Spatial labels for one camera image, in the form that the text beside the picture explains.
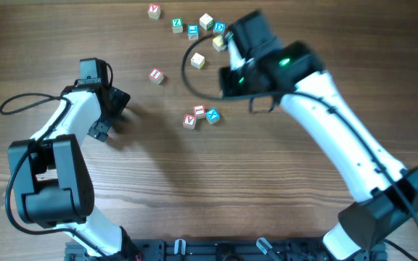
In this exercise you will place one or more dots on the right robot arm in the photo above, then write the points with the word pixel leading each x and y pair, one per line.
pixel 384 190

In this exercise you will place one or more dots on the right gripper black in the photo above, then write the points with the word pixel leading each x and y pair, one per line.
pixel 230 85

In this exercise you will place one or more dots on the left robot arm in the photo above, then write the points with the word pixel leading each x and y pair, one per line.
pixel 50 189

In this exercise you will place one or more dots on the blue D letter block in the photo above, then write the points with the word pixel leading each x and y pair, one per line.
pixel 219 28

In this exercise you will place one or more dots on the green Z letter block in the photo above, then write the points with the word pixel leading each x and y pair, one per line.
pixel 177 25

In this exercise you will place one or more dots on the blue X letter block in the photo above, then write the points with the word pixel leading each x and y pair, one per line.
pixel 212 116

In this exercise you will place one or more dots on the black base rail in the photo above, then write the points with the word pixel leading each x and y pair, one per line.
pixel 300 249

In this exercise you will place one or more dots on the red A letter block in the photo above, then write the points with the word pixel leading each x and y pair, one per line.
pixel 189 121

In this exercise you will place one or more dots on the blue picture block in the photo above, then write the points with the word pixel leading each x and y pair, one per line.
pixel 193 32

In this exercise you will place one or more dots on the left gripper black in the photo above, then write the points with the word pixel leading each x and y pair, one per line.
pixel 119 98

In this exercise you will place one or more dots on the yellow block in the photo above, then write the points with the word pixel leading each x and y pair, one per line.
pixel 218 43
pixel 197 61

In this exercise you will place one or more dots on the red Y letter block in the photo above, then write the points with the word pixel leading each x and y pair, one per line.
pixel 154 11

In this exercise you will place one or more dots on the red I block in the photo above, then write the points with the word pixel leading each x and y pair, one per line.
pixel 199 111
pixel 156 76

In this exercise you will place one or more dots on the white green picture block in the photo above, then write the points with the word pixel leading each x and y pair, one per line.
pixel 206 21

